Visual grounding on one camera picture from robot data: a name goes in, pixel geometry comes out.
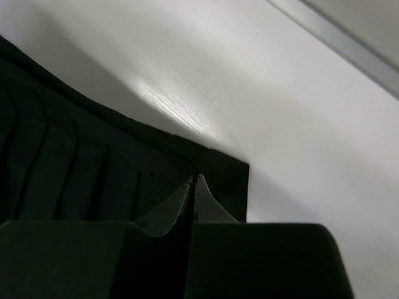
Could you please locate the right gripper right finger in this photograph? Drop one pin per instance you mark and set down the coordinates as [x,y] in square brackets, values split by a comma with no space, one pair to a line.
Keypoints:
[232,259]

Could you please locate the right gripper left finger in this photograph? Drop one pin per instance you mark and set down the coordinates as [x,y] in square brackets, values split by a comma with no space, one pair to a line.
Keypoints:
[145,258]

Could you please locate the aluminium table edge rail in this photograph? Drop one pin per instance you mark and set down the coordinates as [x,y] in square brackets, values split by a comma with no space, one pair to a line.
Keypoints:
[346,44]

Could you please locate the black skirt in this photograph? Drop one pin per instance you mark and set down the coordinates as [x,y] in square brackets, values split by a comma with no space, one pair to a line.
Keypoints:
[66,157]

